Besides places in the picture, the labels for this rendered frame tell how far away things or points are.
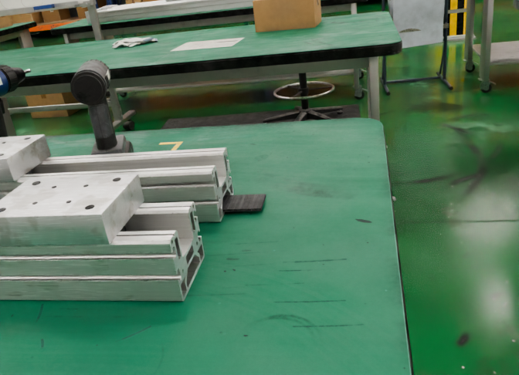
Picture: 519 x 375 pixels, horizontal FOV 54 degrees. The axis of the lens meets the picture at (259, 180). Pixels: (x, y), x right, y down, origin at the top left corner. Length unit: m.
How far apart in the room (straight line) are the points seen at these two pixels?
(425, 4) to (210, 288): 3.64
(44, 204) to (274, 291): 0.29
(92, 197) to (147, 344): 0.19
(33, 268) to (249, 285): 0.26
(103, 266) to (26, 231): 0.10
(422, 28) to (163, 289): 3.72
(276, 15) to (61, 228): 2.10
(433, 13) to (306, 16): 1.75
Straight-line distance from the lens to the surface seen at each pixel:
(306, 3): 2.57
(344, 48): 2.00
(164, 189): 0.78
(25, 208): 0.66
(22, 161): 0.90
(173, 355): 0.56
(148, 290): 0.63
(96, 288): 0.66
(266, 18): 2.61
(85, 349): 0.61
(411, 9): 4.12
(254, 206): 0.79
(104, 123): 0.97
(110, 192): 0.64
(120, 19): 4.35
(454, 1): 6.16
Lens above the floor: 1.15
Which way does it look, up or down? 24 degrees down
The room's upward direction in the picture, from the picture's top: 8 degrees counter-clockwise
